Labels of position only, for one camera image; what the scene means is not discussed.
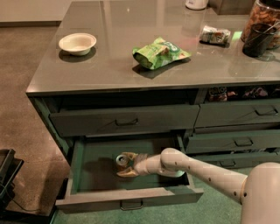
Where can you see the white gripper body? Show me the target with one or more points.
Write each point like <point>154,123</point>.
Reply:
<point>141,164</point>

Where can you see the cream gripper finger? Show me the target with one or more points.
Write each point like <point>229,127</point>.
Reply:
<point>130,155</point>
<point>128,173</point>

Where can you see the orange soda can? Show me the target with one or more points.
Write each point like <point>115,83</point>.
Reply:
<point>122,162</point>

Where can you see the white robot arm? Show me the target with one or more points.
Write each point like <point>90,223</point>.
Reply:
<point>258,192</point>

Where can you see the open middle left drawer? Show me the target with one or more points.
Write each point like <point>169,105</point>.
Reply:
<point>94,186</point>

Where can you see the top left drawer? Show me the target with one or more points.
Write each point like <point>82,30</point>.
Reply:
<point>122,121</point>

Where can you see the top right drawer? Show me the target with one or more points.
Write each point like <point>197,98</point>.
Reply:
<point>230,113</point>

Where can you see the green chip bag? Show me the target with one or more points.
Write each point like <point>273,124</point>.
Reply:
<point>158,54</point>

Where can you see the snack bags in shelf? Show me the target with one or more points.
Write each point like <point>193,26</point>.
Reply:
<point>225,94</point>

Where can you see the black equipment on floor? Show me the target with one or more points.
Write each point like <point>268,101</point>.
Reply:
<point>9,168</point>

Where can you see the white paper bowl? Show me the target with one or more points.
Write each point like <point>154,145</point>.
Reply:
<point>77,44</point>

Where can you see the small silver snack packet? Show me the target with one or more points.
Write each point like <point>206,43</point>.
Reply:
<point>214,36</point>

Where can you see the white container on counter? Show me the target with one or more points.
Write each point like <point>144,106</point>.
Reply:
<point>196,5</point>

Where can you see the black cup on counter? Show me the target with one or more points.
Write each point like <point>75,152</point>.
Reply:
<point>258,40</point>

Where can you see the glass jar of snacks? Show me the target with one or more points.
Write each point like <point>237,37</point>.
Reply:
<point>265,12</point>

